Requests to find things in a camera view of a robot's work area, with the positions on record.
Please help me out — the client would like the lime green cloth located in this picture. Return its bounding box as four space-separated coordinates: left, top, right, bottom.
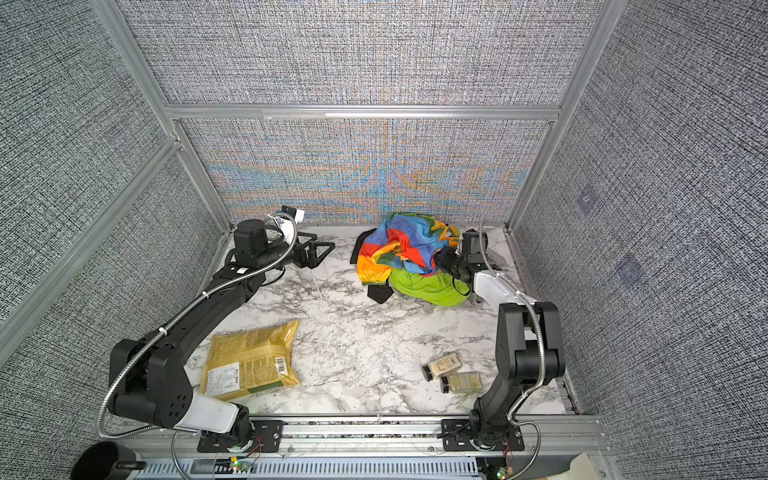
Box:
386 211 472 308

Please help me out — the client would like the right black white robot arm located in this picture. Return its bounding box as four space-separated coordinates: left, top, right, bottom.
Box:
435 230 565 450

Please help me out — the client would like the rainbow multicolour cloth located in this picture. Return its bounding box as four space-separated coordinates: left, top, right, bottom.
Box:
356 213 460 285

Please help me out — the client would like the grey cloth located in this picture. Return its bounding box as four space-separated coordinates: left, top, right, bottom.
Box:
414 230 501 308

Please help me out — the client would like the upper small spice jar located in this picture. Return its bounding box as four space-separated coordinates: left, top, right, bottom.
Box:
421 352 462 381

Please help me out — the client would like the small spice jar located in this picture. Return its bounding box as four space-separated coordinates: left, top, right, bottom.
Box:
440 372 483 394
421 352 462 381

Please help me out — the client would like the yellow snack bag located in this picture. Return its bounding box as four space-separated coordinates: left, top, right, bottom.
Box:
201 320 300 401

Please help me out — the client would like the lower small spice jar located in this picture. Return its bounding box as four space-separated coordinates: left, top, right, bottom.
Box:
440 372 483 394

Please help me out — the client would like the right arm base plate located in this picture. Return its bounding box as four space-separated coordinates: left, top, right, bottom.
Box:
437 418 525 452

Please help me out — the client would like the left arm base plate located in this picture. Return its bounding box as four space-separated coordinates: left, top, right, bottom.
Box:
196 420 284 455

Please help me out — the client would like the aluminium front rail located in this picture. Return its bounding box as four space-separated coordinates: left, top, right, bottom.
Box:
116 415 613 463

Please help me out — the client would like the white slotted cable duct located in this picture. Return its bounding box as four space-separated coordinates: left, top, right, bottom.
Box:
138 457 481 479

